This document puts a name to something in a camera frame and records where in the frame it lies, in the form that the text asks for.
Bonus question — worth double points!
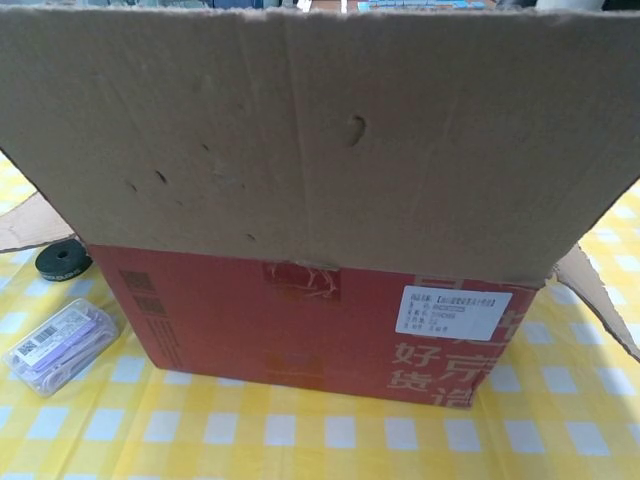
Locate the red-brown cardboard box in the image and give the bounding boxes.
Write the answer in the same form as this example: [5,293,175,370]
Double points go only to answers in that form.
[0,8,640,412]

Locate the yellow checkered tablecloth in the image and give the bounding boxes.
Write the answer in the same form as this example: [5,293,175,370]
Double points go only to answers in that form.
[0,149,640,480]

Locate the black round disc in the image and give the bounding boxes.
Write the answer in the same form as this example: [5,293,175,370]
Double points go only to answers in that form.
[34,243,92,282]

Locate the clear box with purple items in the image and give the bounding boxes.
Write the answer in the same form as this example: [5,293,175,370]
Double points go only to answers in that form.
[1,298,121,400]

